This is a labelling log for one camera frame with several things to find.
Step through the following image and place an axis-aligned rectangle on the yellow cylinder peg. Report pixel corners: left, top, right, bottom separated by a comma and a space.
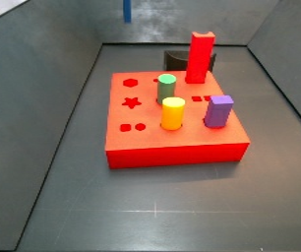
160, 96, 185, 130

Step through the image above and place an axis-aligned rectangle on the red shape-sorting board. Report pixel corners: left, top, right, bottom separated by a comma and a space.
105, 71, 249, 168

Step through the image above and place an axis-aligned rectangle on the green cylinder peg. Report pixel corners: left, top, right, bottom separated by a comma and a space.
157, 74, 176, 103

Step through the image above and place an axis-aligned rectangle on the tall red arch block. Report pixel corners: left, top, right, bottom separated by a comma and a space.
185, 31, 214, 84

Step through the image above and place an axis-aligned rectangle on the purple square block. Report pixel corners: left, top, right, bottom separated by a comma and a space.
202, 95, 233, 128

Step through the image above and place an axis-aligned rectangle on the blue square-circle peg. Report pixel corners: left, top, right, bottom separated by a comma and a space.
122, 0, 130, 24

